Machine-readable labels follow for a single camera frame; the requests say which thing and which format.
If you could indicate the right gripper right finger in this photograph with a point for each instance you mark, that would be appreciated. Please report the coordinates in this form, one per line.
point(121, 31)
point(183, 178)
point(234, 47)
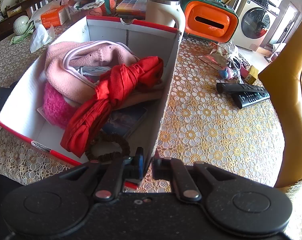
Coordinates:
point(174, 171)

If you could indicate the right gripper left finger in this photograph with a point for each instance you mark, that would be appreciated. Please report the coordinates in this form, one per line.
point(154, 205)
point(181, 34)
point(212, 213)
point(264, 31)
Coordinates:
point(117, 173)

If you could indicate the blue tissue pack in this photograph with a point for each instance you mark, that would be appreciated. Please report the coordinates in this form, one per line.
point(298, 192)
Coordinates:
point(123, 122)

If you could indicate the red cloth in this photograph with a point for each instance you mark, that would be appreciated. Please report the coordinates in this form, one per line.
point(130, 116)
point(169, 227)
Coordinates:
point(122, 84)

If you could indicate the pink plush owl toy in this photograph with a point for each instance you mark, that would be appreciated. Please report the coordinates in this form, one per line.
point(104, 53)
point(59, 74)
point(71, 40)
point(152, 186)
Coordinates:
point(56, 110)

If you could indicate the pink knit hat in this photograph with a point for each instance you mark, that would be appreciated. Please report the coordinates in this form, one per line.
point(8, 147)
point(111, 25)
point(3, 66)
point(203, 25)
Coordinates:
point(73, 70)

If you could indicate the red cardboard box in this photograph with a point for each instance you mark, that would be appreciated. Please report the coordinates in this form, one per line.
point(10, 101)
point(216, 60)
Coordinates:
point(30, 147)

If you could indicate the black remote control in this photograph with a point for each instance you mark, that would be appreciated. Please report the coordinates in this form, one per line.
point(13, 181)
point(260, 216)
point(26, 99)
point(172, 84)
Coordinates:
point(238, 88)
point(245, 99)

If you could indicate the small blue pink toy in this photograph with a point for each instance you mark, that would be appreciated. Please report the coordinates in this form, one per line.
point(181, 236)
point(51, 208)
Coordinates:
point(227, 73)

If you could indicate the shiny snack wrapper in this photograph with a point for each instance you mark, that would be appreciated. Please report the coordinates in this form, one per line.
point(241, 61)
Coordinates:
point(216, 61)

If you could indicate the small yellow box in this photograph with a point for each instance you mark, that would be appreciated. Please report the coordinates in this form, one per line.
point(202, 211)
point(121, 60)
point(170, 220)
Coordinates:
point(252, 75)

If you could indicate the yellow chair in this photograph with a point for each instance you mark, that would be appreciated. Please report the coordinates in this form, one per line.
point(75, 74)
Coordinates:
point(282, 80)

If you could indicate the orange green tissue holder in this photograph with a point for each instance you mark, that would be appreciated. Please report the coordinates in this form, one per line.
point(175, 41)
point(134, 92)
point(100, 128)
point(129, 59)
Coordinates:
point(209, 19)

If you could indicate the colourful plastic organizer box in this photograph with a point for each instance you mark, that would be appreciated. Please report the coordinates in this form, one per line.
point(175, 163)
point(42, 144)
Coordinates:
point(132, 9)

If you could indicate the white napkin pack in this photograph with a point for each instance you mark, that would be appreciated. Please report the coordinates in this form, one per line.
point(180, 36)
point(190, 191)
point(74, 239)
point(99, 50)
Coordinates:
point(40, 37)

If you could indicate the cream kettle mug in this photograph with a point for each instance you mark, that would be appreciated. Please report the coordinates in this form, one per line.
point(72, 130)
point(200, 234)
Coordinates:
point(166, 12)

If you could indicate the orange tissue box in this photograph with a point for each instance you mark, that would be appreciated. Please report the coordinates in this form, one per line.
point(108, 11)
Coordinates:
point(51, 14)

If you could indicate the green edged cloth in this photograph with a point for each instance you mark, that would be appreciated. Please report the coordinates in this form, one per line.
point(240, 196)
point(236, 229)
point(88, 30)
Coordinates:
point(18, 38)

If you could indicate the green ceramic jar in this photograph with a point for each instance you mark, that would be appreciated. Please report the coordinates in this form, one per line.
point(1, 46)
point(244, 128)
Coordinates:
point(21, 25)

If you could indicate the washing machine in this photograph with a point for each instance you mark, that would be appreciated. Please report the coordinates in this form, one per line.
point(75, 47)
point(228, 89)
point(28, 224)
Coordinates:
point(255, 20)

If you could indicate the white router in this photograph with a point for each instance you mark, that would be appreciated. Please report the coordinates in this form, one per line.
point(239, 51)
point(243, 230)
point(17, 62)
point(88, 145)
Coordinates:
point(38, 5)

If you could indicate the wooden tv cabinet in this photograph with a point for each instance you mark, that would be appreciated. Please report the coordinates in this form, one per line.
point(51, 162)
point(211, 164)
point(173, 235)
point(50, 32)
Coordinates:
point(14, 12)

